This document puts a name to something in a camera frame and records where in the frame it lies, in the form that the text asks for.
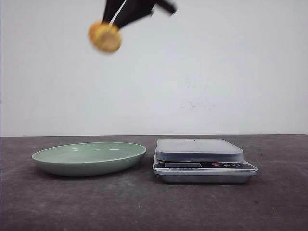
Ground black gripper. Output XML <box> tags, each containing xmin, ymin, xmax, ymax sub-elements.
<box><xmin>101</xmin><ymin>0</ymin><xmax>177</xmax><ymax>28</ymax></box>

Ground yellow corn cob piece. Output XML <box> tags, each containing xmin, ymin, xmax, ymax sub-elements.
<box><xmin>88</xmin><ymin>22</ymin><xmax>122</xmax><ymax>53</ymax></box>

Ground green shallow plate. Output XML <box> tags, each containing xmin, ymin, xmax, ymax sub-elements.
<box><xmin>32</xmin><ymin>142</ymin><xmax>147</xmax><ymax>177</ymax></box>

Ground silver digital kitchen scale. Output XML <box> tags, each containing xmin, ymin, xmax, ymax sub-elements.
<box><xmin>153</xmin><ymin>139</ymin><xmax>258</xmax><ymax>184</ymax></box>

